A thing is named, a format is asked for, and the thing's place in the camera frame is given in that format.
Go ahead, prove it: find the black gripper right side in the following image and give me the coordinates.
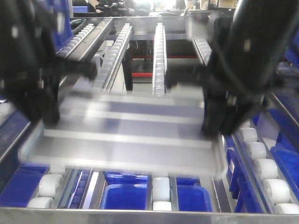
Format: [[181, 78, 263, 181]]
[[201, 70, 268, 136]]

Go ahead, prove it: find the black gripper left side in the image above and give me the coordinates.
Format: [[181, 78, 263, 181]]
[[0, 56, 98, 126]]

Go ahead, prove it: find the silver ribbed metal tray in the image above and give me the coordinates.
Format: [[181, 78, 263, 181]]
[[18, 88, 228, 179]]

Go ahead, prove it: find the far left white roller track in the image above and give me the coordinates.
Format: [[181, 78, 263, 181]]
[[57, 23, 95, 58]]

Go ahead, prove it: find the left-centre white roller track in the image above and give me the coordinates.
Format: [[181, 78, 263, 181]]
[[92, 23, 132, 94]]

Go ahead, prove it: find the centre white roller track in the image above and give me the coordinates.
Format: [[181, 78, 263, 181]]
[[152, 23, 167, 97]]

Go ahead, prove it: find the blue bin below right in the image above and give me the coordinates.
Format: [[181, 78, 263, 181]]
[[223, 109, 299, 213]]

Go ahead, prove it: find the blue bin below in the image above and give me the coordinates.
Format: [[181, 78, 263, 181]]
[[99, 172, 213, 212], [0, 164, 48, 207], [223, 109, 299, 213]]

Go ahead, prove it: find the blue bin below left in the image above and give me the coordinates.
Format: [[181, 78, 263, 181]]
[[0, 164, 48, 207]]

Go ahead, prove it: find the right-centre white roller track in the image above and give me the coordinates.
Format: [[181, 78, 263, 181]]
[[191, 37, 299, 214]]

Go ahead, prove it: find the blue bin below centre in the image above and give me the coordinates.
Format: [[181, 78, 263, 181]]
[[99, 172, 213, 212]]

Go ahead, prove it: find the left steel divider rail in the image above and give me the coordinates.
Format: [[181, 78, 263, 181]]
[[59, 17, 114, 80]]

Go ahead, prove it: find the red floor frame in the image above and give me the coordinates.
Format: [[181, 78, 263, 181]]
[[131, 55, 198, 77]]

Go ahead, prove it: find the front steel shelf rail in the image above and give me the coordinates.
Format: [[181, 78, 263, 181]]
[[0, 207, 299, 224]]

